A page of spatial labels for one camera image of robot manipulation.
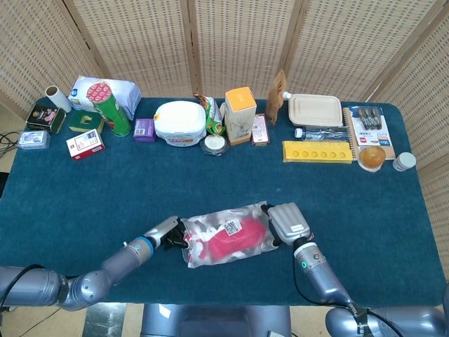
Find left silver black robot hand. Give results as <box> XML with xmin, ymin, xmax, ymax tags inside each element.
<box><xmin>142</xmin><ymin>216</ymin><xmax>189</xmax><ymax>251</ymax></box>

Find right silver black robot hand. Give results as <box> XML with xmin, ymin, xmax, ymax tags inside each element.
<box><xmin>261</xmin><ymin>202</ymin><xmax>313</xmax><ymax>246</ymax></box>

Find frosted plastic zip bag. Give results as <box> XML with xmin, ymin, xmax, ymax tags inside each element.
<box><xmin>182</xmin><ymin>201</ymin><xmax>281</xmax><ymax>270</ymax></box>

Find red white patterned garment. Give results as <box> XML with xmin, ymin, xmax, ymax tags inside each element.
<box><xmin>185</xmin><ymin>209</ymin><xmax>273</xmax><ymax>263</ymax></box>

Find green snack packet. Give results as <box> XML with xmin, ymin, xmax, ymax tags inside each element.
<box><xmin>194</xmin><ymin>93</ymin><xmax>226</xmax><ymax>137</ymax></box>

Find blue carpet table cover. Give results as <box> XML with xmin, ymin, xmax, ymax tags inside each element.
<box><xmin>0</xmin><ymin>96</ymin><xmax>448</xmax><ymax>310</ymax></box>

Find yellow dimpled tray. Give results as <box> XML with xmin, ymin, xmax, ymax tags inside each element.
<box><xmin>282</xmin><ymin>140</ymin><xmax>354</xmax><ymax>164</ymax></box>

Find clear water bottle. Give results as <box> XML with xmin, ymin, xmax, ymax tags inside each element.
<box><xmin>293</xmin><ymin>126</ymin><xmax>351</xmax><ymax>141</ymax></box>

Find pink small box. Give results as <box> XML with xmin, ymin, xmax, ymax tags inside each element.
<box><xmin>251</xmin><ymin>113</ymin><xmax>271</xmax><ymax>146</ymax></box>

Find grey robot torso base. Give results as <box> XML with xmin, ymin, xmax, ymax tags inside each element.
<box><xmin>140</xmin><ymin>303</ymin><xmax>293</xmax><ymax>337</ymax></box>

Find small dark bowl white lid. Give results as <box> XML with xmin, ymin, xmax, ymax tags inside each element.
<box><xmin>201</xmin><ymin>134</ymin><xmax>232</xmax><ymax>157</ymax></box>

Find purple small box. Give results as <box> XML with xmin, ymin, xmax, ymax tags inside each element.
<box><xmin>133</xmin><ymin>118</ymin><xmax>156</xmax><ymax>143</ymax></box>

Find orange jelly cup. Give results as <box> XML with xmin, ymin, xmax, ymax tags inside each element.
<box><xmin>358</xmin><ymin>145</ymin><xmax>387</xmax><ymax>173</ymax></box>

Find shiny metal floor plate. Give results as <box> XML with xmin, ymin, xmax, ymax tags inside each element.
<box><xmin>85</xmin><ymin>302</ymin><xmax>127</xmax><ymax>337</ymax></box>

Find white wet wipes tub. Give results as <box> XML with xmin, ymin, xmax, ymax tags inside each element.
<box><xmin>154</xmin><ymin>100</ymin><xmax>207</xmax><ymax>147</ymax></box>

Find orange cream diffuser box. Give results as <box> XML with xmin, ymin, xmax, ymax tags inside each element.
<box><xmin>224</xmin><ymin>86</ymin><xmax>257</xmax><ymax>147</ymax></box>

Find red white carton box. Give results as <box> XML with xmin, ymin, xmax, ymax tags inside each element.
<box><xmin>65</xmin><ymin>128</ymin><xmax>107</xmax><ymax>161</ymax></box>

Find beige lidded food container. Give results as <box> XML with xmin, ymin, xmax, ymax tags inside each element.
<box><xmin>288</xmin><ymin>93</ymin><xmax>344</xmax><ymax>128</ymax></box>

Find binder clips blister pack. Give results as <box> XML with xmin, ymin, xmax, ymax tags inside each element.
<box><xmin>351</xmin><ymin>106</ymin><xmax>393</xmax><ymax>147</ymax></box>

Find kraft spiral notebook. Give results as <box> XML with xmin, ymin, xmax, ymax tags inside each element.
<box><xmin>342</xmin><ymin>106</ymin><xmax>396</xmax><ymax>161</ymax></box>

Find green chips can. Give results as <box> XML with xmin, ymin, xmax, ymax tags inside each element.
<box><xmin>86</xmin><ymin>81</ymin><xmax>133</xmax><ymax>138</ymax></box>

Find brown spout pouch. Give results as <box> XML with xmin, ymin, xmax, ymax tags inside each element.
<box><xmin>265</xmin><ymin>69</ymin><xmax>292</xmax><ymax>126</ymax></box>

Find small white jar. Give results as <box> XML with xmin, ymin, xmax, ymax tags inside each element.
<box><xmin>392</xmin><ymin>152</ymin><xmax>417</xmax><ymax>173</ymax></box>

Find dark green square tin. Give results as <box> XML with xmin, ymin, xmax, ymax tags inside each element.
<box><xmin>67</xmin><ymin>110</ymin><xmax>105</xmax><ymax>134</ymax></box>

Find white blue tissue pack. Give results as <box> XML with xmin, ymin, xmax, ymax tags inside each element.
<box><xmin>68</xmin><ymin>75</ymin><xmax>142</xmax><ymax>121</ymax></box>

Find clear plastic pack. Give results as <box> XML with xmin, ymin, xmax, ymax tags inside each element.
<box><xmin>17</xmin><ymin>130</ymin><xmax>51</xmax><ymax>151</ymax></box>

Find white paper roll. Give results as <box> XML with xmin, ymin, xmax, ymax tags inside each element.
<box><xmin>44</xmin><ymin>85</ymin><xmax>73</xmax><ymax>114</ymax></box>

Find woven folding screen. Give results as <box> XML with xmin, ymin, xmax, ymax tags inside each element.
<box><xmin>0</xmin><ymin>0</ymin><xmax>449</xmax><ymax>337</ymax></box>

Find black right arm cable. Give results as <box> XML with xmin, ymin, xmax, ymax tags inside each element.
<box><xmin>293</xmin><ymin>266</ymin><xmax>408</xmax><ymax>337</ymax></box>

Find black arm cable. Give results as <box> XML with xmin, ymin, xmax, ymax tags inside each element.
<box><xmin>293</xmin><ymin>266</ymin><xmax>408</xmax><ymax>337</ymax></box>
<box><xmin>0</xmin><ymin>263</ymin><xmax>46</xmax><ymax>310</ymax></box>

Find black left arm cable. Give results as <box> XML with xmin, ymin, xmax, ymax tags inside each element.
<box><xmin>0</xmin><ymin>263</ymin><xmax>46</xmax><ymax>310</ymax></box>

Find black floor cables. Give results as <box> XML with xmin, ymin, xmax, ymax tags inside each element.
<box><xmin>0</xmin><ymin>130</ymin><xmax>22</xmax><ymax>161</ymax></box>

